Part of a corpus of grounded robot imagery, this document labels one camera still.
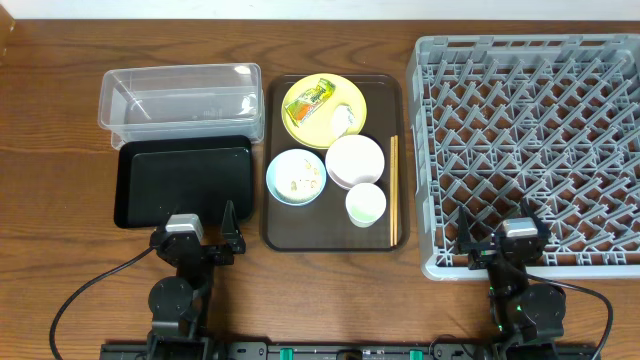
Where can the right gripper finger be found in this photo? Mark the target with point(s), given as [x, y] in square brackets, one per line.
[464, 242]
[528, 212]

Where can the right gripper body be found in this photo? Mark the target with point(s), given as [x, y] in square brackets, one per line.
[485, 257]

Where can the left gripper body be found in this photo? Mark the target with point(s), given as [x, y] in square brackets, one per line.
[198, 250]

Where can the light blue bowl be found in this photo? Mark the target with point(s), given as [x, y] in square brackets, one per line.
[280, 171]

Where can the rice and nut scraps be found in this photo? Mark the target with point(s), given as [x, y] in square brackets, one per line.
[306, 179]

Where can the white cup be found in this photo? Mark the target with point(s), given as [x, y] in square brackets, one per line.
[365, 204]

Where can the pink bowl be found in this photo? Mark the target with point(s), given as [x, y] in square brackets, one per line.
[354, 159]

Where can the green yellow snack wrapper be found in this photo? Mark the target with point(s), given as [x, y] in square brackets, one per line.
[300, 109]

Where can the white tissue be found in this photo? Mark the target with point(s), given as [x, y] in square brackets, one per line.
[342, 119]

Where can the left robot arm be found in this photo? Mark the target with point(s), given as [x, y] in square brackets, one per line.
[179, 303]

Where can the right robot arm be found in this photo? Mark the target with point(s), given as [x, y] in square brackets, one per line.
[529, 316]

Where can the grey dishwasher rack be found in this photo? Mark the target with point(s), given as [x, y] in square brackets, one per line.
[551, 119]

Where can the black rectangular tray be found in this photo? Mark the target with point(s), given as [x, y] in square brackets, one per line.
[159, 178]

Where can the dark brown serving tray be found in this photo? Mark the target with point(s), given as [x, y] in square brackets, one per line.
[324, 225]

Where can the clear plastic bin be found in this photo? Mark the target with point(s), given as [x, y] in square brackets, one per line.
[182, 101]

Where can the yellow plate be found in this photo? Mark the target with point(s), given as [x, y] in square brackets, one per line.
[316, 131]

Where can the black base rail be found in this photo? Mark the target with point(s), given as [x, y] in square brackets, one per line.
[263, 351]

